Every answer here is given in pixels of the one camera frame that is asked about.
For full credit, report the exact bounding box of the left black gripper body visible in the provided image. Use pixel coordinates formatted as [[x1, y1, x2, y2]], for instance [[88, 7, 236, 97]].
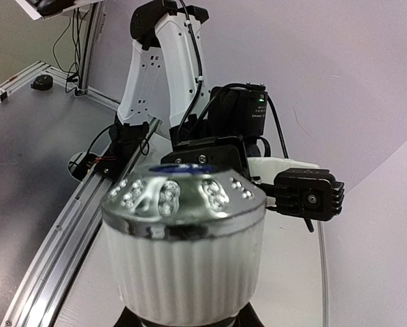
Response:
[[161, 136, 251, 180]]

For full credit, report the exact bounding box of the white faucet chrome knob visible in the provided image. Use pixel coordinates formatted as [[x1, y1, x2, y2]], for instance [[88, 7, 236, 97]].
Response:
[[101, 164, 267, 326]]

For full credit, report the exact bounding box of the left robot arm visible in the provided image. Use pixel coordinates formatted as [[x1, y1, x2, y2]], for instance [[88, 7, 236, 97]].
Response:
[[97, 1, 267, 181]]

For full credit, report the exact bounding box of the black round puck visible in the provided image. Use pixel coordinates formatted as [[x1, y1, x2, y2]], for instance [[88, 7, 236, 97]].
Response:
[[31, 74, 54, 91]]

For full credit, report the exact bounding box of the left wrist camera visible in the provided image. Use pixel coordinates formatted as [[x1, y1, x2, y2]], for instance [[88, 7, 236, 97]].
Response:
[[248, 157, 345, 232]]

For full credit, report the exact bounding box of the aluminium frame stand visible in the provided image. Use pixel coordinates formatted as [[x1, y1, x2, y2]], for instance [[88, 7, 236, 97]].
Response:
[[0, 1, 118, 110]]

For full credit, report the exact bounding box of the aluminium front rail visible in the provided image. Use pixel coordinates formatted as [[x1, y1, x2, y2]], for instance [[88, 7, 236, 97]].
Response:
[[0, 115, 163, 327]]

